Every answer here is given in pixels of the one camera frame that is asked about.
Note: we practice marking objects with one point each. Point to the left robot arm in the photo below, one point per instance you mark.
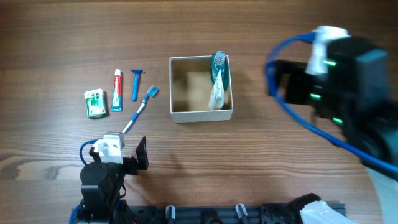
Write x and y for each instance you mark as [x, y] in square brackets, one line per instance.
[102, 180]

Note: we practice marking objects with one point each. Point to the white lotion tube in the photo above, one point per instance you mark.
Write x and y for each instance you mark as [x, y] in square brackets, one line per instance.
[216, 100]

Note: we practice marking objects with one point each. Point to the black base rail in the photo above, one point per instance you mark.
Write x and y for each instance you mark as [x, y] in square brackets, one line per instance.
[265, 213]

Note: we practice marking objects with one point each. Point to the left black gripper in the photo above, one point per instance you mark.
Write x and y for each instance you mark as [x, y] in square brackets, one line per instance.
[130, 162]

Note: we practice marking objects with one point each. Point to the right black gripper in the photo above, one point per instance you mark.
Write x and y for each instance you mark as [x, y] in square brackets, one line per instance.
[296, 93]

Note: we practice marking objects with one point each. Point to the white cardboard box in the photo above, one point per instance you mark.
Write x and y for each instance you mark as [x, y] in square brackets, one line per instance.
[190, 89]

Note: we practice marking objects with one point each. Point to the red teal toothpaste tube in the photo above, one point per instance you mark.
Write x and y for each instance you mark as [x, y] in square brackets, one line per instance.
[116, 104]

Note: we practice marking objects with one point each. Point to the green Dettol soap bar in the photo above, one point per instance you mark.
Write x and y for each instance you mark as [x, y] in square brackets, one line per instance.
[95, 104]

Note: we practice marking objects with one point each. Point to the blue mouthwash bottle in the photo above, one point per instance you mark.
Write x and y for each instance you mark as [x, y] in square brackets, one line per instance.
[219, 64]

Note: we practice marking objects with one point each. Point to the blue white toothbrush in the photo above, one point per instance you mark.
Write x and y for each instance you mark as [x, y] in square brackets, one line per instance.
[153, 90]

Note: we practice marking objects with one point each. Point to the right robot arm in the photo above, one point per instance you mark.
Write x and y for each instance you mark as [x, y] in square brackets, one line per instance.
[374, 144]

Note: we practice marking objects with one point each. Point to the blue disposable razor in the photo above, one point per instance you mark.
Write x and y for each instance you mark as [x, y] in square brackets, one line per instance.
[137, 74]

